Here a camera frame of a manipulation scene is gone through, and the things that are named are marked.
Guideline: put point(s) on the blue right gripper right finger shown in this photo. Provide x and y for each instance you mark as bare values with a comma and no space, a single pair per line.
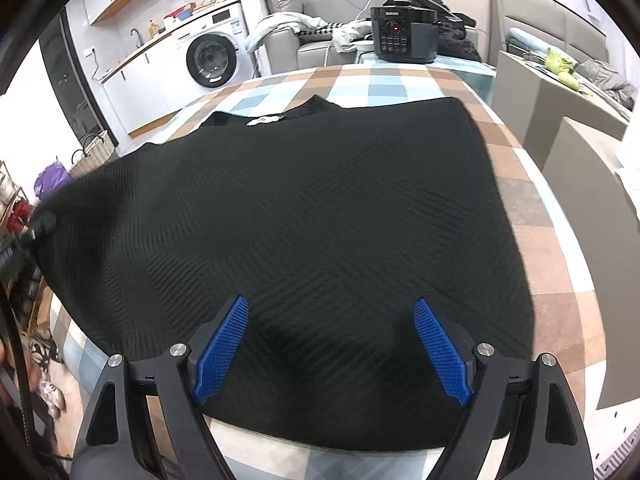
448,350

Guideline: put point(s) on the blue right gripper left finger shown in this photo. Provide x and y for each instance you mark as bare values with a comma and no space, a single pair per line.
213,346

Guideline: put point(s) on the black knit sweater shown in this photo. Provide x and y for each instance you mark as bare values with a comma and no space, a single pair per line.
331,222

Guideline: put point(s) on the pile of black clothes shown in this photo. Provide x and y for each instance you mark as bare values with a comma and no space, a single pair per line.
453,40

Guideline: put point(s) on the purple paper bag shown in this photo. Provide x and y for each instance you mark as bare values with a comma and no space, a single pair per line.
50,179

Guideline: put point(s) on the woven laundry basket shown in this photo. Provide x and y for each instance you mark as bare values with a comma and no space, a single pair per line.
96,150

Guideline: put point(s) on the checkered table cloth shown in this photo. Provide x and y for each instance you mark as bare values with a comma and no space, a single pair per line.
565,306

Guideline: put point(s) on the white kitchen cabinet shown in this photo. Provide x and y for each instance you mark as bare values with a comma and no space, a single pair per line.
150,86

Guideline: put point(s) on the grey near cabinet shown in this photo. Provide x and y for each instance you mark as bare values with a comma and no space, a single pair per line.
582,170

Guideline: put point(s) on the white washing machine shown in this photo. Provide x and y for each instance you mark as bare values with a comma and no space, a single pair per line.
211,49

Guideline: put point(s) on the grey bedside cabinet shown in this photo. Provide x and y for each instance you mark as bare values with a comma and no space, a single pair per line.
532,105

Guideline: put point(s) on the grey sofa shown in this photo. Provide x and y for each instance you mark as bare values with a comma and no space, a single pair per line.
291,48

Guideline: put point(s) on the green plush toy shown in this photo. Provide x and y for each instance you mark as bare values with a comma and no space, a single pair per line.
562,68

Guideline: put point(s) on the black electric pressure cooker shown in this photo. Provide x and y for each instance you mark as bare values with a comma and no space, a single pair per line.
404,34

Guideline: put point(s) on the blue pillow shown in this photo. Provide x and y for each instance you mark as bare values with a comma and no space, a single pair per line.
520,41

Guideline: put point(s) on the grey bed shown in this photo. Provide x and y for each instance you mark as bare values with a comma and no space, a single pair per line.
564,30

